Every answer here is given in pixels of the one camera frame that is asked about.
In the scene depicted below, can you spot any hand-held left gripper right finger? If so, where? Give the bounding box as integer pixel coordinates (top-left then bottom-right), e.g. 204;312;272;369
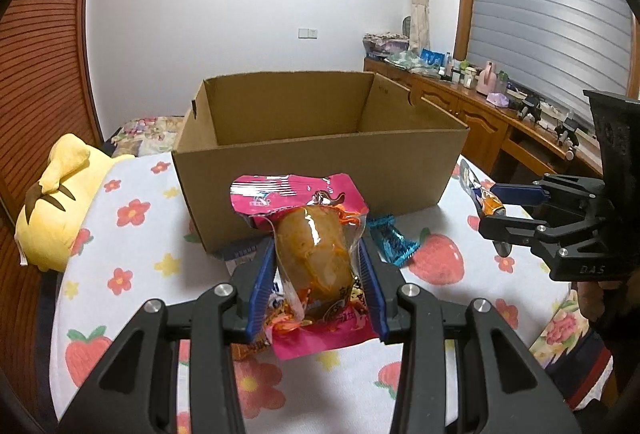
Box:
357;239;583;434

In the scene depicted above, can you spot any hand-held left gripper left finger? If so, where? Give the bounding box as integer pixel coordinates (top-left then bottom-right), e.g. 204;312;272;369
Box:
57;241;278;434

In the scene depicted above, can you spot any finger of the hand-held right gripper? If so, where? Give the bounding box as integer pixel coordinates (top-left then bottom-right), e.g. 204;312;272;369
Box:
477;213;601;259
490;174;608;215

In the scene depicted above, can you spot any orange brown snack packet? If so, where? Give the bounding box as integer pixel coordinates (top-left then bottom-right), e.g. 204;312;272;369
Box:
232;294;296;361

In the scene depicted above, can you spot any teal candy wrapper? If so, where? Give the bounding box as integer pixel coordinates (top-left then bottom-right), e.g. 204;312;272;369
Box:
367;214;421;267

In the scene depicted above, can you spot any pink packet with brown snack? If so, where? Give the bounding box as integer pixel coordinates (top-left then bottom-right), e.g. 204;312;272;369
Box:
230;173;386;361

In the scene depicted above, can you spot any brown cardboard box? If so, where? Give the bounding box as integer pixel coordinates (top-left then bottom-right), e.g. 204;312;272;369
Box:
171;71;471;259

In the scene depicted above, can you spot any person's right hand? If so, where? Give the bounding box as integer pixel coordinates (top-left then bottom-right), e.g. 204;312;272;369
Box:
575;283;613;330

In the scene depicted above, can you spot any wooden cabinet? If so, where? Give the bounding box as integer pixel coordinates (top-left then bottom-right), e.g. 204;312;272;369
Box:
363;58;608;195

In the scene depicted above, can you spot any small black tripod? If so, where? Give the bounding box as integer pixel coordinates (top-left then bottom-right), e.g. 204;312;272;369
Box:
555;111;581;159
517;94;543;122

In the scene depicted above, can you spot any pink floral bed cover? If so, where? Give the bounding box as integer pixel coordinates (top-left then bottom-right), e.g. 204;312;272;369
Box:
530;299;581;365

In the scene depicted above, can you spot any group of small bottles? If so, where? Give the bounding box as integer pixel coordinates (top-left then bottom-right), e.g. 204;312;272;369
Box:
440;51;481;87

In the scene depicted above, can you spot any green patterned cloth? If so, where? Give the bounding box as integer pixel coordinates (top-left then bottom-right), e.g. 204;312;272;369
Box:
385;50;426;72

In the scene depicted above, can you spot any grey window blind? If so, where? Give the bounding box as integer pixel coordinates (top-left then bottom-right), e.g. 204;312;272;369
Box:
467;0;640;115

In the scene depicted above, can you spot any stack of folded cloths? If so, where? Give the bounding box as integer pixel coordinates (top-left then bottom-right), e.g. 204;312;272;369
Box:
362;31;410;59

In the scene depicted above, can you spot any floral quilt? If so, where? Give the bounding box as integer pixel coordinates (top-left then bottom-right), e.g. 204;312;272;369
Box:
112;115;186;159

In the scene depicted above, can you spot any yellow plush toy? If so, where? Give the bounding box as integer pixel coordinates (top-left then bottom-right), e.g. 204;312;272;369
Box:
15;134;136;273

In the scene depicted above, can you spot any wooden louvered wardrobe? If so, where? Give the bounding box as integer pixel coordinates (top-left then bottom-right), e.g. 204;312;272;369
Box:
0;0;107;235

